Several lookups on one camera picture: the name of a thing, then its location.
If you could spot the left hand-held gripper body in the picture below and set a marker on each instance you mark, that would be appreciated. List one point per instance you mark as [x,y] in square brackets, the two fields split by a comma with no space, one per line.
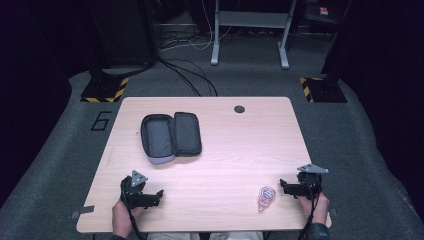
[131,195]

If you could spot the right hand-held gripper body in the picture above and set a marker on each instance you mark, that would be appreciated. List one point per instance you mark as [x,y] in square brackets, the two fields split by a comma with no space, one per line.
[310,183]

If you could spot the person's left hand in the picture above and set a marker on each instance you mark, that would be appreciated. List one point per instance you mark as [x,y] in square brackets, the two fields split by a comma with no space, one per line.
[121,216]

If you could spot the person's right hand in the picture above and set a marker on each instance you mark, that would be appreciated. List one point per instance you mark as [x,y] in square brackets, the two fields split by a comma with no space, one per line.
[318,208]

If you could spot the clear correction tape dispenser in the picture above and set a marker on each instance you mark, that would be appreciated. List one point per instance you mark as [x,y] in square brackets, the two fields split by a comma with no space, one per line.
[266,197]

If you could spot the grey tape piece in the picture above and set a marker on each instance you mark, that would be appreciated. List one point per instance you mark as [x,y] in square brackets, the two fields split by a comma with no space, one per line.
[83,210]

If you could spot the open black zip case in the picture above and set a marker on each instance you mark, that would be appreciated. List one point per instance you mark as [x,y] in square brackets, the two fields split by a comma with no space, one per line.
[171,136]

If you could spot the black stand base hazard tape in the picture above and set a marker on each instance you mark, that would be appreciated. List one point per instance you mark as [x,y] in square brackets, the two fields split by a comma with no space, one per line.
[325,90]
[105,89]

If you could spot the large black cabinet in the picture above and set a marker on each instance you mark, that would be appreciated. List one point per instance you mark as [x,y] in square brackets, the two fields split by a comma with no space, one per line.
[123,30]

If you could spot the black device with red label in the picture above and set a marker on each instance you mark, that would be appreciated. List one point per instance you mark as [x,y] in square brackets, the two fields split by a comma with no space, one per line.
[318,12]

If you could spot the white metal stand frame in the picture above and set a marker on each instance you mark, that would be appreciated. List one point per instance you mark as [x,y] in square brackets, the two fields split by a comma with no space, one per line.
[253,20]

